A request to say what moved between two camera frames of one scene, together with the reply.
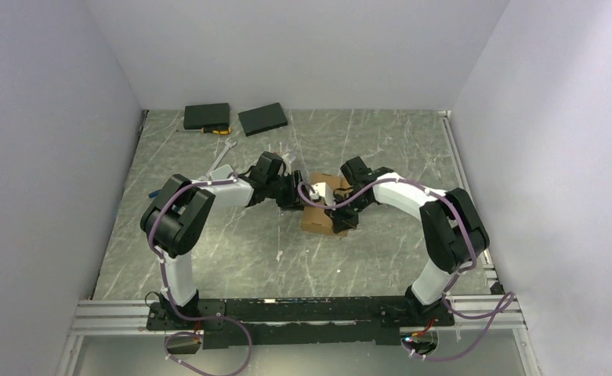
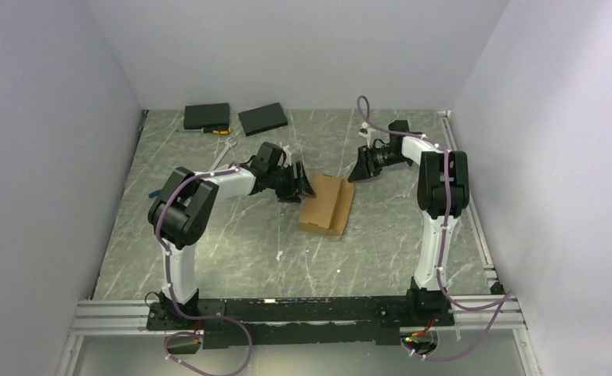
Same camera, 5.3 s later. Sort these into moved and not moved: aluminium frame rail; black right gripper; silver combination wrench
Moved: black right gripper
Not moved: silver combination wrench; aluminium frame rail
